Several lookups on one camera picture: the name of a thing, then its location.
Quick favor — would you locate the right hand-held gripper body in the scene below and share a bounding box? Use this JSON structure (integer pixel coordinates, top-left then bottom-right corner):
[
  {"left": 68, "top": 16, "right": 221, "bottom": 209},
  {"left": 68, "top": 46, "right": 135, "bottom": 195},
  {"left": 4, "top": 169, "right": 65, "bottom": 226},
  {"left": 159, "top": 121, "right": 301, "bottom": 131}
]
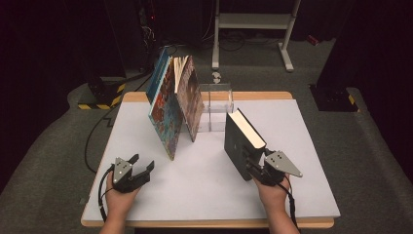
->
[{"left": 246, "top": 149, "right": 304, "bottom": 187}]

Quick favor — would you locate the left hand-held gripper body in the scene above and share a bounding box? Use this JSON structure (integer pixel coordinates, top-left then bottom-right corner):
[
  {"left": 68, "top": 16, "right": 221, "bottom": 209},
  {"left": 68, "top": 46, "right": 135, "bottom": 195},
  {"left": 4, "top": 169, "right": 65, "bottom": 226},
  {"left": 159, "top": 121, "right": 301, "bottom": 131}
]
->
[{"left": 111, "top": 157, "right": 153, "bottom": 194}]

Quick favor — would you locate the black notebook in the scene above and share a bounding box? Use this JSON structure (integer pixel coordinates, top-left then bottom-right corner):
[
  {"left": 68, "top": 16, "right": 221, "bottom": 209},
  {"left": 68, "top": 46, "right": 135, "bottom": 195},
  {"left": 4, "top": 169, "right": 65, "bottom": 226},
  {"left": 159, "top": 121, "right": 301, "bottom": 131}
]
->
[{"left": 223, "top": 107, "right": 268, "bottom": 182}]

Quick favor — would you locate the light blue green picture book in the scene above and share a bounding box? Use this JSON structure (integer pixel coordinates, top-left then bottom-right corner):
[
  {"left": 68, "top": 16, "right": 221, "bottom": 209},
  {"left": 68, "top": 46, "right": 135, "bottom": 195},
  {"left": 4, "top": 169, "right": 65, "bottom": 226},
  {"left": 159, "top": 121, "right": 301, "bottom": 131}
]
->
[{"left": 148, "top": 57, "right": 185, "bottom": 162}]

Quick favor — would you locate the clear acrylic book rack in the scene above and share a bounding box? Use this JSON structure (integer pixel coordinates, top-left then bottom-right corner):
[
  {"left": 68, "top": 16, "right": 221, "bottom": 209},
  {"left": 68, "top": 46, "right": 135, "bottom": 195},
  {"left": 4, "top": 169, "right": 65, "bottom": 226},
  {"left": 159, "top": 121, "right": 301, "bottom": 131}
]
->
[{"left": 179, "top": 82, "right": 235, "bottom": 134}]

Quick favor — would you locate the purple science fiction magazine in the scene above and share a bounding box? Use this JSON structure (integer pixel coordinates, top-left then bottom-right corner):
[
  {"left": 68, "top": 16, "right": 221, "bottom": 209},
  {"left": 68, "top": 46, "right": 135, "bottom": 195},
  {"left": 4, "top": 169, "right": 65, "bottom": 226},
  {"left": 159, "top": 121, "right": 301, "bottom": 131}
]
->
[{"left": 173, "top": 55, "right": 206, "bottom": 143}]

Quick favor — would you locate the dark blue picture book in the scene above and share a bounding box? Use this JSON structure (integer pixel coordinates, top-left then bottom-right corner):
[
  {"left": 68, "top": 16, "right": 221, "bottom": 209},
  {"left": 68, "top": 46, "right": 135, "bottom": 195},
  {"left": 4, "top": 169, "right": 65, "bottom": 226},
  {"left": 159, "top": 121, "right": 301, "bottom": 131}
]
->
[{"left": 145, "top": 47, "right": 172, "bottom": 105}]

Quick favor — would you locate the person's right hand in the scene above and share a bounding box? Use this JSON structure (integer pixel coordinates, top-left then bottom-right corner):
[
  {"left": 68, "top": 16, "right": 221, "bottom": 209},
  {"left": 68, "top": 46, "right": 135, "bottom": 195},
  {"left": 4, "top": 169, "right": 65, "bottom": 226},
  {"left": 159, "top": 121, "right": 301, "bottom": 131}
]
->
[{"left": 252, "top": 174, "right": 291, "bottom": 213}]

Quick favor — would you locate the person's left hand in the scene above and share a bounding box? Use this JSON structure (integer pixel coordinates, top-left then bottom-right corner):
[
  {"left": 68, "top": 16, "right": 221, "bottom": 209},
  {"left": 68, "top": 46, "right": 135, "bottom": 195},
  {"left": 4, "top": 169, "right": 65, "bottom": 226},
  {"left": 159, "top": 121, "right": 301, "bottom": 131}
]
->
[{"left": 105, "top": 179, "right": 142, "bottom": 226}]

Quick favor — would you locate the black yellow striped stand base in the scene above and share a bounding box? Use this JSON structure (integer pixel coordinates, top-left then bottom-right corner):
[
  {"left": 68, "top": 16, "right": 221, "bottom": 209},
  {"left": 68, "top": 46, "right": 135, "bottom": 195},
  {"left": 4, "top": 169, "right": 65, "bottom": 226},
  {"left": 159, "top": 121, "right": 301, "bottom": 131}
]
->
[
  {"left": 77, "top": 76, "right": 127, "bottom": 111},
  {"left": 309, "top": 83, "right": 360, "bottom": 113}
]

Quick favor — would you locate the left hand-held gripper cable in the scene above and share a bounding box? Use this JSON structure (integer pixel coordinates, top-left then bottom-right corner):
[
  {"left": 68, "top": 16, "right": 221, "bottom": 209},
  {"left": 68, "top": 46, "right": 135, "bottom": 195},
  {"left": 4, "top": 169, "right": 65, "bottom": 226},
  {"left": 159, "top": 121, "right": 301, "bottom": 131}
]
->
[{"left": 97, "top": 163, "right": 115, "bottom": 223}]

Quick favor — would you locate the hand-held gripper cable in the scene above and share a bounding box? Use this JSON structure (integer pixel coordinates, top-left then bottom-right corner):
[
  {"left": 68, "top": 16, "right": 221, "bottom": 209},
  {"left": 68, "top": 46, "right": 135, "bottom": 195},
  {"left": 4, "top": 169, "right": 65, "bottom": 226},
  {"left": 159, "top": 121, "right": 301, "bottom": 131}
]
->
[
  {"left": 97, "top": 163, "right": 115, "bottom": 223},
  {"left": 277, "top": 175, "right": 299, "bottom": 229}
]

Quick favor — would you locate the right hand-held gripper cable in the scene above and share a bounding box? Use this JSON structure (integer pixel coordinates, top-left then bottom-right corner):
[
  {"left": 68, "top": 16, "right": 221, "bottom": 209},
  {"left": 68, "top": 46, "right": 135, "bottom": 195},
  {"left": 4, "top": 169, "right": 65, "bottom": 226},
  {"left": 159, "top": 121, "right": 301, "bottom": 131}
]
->
[{"left": 277, "top": 175, "right": 299, "bottom": 229}]

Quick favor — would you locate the long black floor cable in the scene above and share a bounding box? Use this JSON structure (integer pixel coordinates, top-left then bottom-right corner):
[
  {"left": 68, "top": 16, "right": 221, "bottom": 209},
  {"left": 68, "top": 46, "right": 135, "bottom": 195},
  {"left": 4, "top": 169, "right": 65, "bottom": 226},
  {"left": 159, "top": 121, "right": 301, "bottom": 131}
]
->
[{"left": 84, "top": 45, "right": 172, "bottom": 174}]

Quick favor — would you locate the black cable coil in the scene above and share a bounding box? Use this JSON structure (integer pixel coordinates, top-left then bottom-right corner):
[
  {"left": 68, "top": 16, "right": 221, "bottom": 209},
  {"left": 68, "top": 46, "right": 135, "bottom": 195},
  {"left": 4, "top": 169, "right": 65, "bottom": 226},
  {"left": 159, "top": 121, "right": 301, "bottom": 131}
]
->
[{"left": 219, "top": 30, "right": 248, "bottom": 53}]

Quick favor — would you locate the dark computer equipment with cables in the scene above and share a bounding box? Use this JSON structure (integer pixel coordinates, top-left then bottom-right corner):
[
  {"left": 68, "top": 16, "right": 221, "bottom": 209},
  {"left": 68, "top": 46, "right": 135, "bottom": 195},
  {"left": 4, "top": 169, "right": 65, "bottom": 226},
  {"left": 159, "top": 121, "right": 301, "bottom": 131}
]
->
[{"left": 137, "top": 0, "right": 164, "bottom": 72}]

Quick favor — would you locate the white frame desk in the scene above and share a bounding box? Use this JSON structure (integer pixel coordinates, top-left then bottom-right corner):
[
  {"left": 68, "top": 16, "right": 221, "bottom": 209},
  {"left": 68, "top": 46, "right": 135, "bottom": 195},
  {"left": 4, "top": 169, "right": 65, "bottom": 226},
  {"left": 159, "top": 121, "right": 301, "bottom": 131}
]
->
[{"left": 211, "top": 0, "right": 301, "bottom": 73}]

